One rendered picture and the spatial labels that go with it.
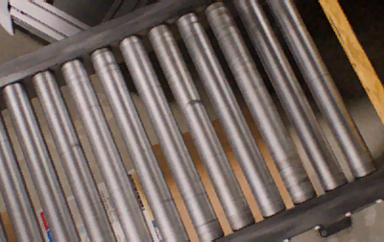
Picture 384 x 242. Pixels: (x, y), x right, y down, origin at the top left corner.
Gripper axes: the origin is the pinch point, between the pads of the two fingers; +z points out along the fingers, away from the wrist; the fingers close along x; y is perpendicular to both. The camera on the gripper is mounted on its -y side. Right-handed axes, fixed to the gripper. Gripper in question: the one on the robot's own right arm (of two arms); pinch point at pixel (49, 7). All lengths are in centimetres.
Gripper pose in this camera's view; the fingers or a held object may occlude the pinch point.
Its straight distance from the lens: 81.2
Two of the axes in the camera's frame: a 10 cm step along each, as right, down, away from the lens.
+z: 5.6, 8.0, -2.3
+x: -8.3, 5.1, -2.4
